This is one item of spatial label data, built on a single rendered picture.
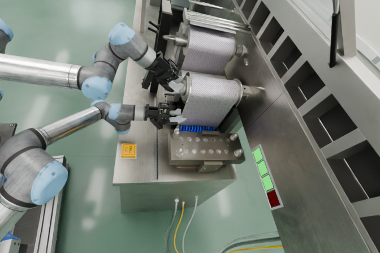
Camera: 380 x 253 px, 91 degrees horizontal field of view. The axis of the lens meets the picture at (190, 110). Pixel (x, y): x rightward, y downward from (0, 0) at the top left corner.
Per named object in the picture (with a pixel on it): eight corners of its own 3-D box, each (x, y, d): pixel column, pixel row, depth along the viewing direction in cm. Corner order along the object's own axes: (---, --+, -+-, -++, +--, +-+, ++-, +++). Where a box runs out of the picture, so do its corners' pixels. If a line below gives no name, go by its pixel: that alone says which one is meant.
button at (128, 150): (122, 145, 98) (122, 143, 96) (135, 145, 100) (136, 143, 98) (120, 158, 94) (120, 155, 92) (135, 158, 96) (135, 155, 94)
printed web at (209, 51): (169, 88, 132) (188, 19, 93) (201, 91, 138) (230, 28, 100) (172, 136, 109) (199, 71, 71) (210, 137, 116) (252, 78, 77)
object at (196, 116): (177, 125, 101) (185, 104, 87) (216, 127, 107) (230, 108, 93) (177, 125, 100) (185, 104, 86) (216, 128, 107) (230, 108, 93)
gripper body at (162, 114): (171, 115, 86) (145, 114, 82) (168, 125, 92) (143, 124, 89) (171, 102, 90) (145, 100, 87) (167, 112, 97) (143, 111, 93)
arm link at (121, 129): (117, 116, 101) (117, 104, 93) (133, 128, 99) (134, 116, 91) (106, 126, 96) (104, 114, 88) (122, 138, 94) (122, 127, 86)
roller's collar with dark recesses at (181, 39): (173, 41, 97) (175, 29, 92) (184, 42, 99) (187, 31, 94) (173, 48, 94) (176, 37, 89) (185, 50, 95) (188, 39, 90)
